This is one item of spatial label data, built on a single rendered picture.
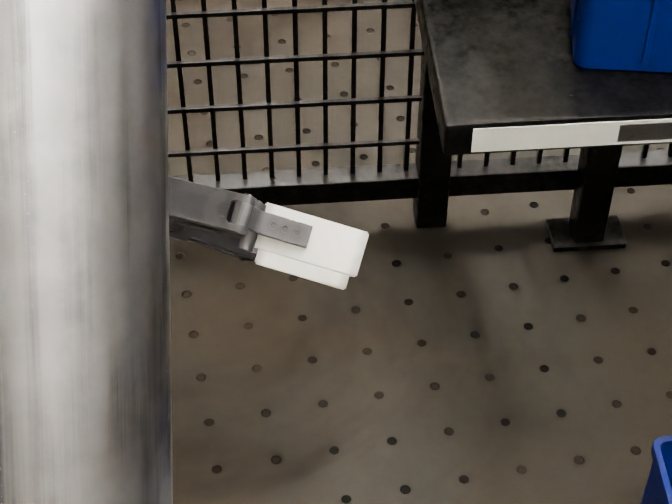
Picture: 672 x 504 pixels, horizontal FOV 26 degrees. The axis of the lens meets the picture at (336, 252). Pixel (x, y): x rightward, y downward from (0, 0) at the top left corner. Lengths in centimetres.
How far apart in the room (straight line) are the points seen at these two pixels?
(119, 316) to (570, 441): 77
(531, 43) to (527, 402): 34
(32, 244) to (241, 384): 77
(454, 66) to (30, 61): 60
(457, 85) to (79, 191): 57
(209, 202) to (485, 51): 27
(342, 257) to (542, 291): 46
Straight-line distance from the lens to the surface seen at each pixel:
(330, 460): 124
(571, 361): 132
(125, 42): 53
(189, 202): 93
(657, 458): 115
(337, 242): 94
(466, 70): 107
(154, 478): 58
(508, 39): 110
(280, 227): 93
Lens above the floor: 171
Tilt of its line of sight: 47 degrees down
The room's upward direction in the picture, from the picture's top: straight up
